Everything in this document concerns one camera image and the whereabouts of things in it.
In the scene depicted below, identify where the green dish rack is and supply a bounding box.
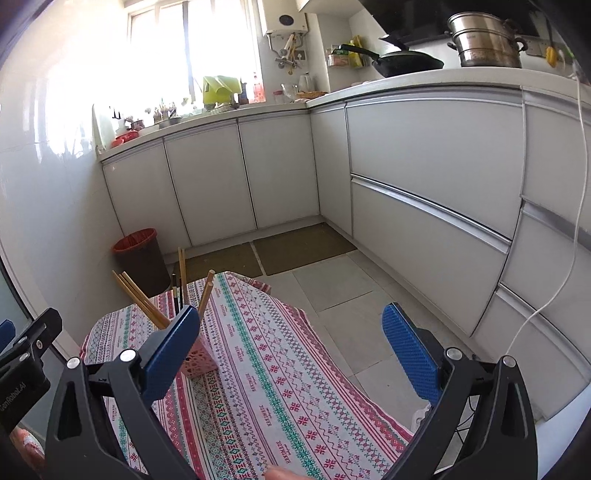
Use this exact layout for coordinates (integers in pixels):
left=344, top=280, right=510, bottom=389
left=201, top=76, right=242, bottom=110

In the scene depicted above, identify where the white power cable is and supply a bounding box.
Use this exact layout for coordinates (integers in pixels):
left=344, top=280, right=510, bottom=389
left=503, top=68, right=590, bottom=358

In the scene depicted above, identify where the patterned pink tablecloth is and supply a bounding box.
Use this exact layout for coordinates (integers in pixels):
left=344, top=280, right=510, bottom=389
left=78, top=270, right=417, bottom=480

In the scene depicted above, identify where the person's right hand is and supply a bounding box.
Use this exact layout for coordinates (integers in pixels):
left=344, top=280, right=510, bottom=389
left=264, top=465, right=312, bottom=480

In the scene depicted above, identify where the person's left hand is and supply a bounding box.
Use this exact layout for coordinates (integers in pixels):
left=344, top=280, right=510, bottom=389
left=10, top=427, right=45, bottom=475

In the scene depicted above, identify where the red basin on counter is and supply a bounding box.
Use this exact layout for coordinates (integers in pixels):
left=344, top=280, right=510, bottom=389
left=110, top=130, right=139, bottom=148

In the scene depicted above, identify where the black frying pan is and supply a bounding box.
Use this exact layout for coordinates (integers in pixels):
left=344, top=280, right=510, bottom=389
left=338, top=42, right=444, bottom=78

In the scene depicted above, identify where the bamboo chopstick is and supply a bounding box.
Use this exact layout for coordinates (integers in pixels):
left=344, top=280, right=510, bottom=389
left=197, top=270, right=215, bottom=319
left=112, top=271, right=170, bottom=330
left=177, top=247, right=190, bottom=306

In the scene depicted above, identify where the pink perforated utensil holder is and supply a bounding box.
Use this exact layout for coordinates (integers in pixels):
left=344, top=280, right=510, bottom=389
left=181, top=333, right=218, bottom=379

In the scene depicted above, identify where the white water heater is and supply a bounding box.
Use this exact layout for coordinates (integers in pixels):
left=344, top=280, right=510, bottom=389
left=263, top=0, right=308, bottom=35

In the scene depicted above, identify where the steel stock pot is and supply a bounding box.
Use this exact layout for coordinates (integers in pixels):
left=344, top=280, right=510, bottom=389
left=447, top=12, right=528, bottom=69

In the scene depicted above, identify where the red-rimmed trash bin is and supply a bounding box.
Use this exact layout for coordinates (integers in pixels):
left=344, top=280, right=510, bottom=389
left=111, top=228, right=171, bottom=298

